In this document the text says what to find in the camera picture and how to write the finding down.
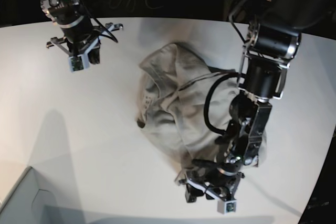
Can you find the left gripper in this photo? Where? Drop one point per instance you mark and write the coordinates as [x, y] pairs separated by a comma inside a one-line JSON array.
[[210, 183]]

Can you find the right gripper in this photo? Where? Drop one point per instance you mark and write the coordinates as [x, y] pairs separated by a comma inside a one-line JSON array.
[[77, 43]]

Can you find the grey t-shirt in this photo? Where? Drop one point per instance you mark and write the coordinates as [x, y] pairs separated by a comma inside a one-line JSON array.
[[171, 97]]

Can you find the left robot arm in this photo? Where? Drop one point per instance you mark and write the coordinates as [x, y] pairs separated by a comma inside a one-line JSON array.
[[272, 41]]

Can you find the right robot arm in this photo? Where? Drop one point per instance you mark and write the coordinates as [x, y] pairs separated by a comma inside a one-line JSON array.
[[67, 14]]

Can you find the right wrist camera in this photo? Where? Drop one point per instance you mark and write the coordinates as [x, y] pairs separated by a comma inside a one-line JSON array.
[[78, 63]]

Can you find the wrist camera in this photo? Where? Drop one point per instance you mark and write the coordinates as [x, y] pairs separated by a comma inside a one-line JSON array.
[[78, 63], [226, 206]]

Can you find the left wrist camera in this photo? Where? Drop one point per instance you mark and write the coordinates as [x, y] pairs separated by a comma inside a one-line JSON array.
[[226, 206]]

